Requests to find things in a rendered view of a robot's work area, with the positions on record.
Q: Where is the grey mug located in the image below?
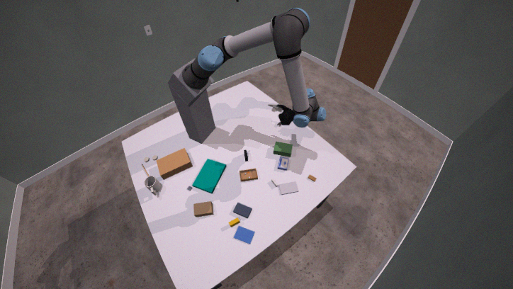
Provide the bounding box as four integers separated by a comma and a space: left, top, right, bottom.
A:
144, 176, 161, 195

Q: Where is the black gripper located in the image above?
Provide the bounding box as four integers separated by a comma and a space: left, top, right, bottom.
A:
268, 104, 295, 127

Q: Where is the small yellow block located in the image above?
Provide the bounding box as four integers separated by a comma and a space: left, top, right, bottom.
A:
229, 218, 240, 227

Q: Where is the blue flat square pad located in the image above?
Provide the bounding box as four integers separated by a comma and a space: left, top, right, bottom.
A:
234, 226, 255, 244

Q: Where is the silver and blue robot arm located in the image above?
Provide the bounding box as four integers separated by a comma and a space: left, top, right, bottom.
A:
182, 8, 326, 128

